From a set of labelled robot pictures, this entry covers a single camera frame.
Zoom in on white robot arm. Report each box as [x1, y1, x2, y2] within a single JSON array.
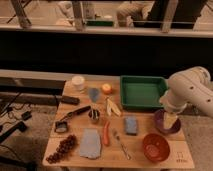
[[159, 66, 213, 129]]

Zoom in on white plastic cup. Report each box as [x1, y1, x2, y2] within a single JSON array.
[[71, 75, 85, 91]]

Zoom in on purple bowl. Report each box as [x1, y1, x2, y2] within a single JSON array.
[[154, 109, 181, 135]]

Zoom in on red bowl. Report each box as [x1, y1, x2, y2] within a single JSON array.
[[142, 133, 170, 163]]

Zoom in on blue sponge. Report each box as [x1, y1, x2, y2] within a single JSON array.
[[124, 116, 138, 135]]

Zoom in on green plastic tray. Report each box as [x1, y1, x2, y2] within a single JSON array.
[[120, 75, 167, 110]]

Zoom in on metal fork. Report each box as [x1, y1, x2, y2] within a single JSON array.
[[112, 129, 131, 160]]

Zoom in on orange carrot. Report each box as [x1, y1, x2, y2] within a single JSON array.
[[102, 121, 110, 146]]

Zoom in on orange fruit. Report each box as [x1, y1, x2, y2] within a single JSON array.
[[101, 83, 112, 94]]

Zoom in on blue folded cloth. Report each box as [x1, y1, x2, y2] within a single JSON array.
[[79, 129, 101, 159]]

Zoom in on dark red grape bunch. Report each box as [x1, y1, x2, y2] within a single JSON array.
[[46, 135, 77, 164]]

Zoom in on black cables on floor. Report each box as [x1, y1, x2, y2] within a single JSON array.
[[0, 91, 33, 134]]

